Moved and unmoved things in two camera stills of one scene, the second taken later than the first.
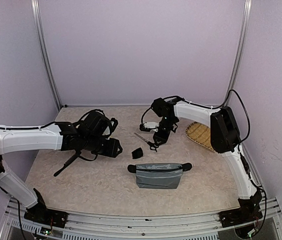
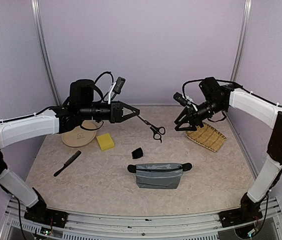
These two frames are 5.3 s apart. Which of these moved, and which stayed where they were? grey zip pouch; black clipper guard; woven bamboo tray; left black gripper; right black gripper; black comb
Moved: right black gripper; left black gripper
Stayed: black comb; black clipper guard; grey zip pouch; woven bamboo tray
